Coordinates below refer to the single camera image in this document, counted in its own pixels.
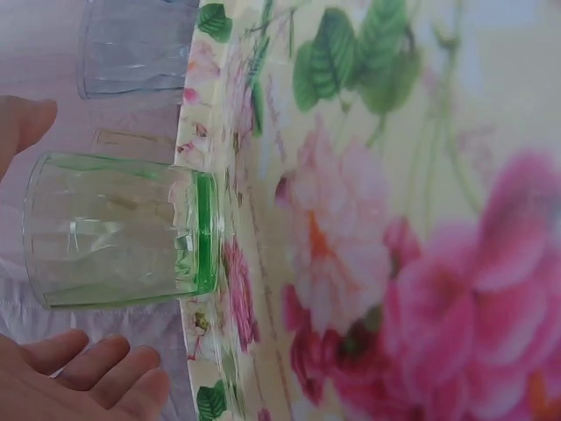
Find person's left hand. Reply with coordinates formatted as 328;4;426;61
0;96;171;421

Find floral print tray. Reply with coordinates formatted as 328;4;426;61
174;0;561;421

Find green glass tumbler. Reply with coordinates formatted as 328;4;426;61
22;152;225;310

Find blue glass tumbler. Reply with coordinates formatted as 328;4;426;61
75;0;201;100

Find pale amber glass tumbler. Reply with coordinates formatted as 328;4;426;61
90;127;180;166

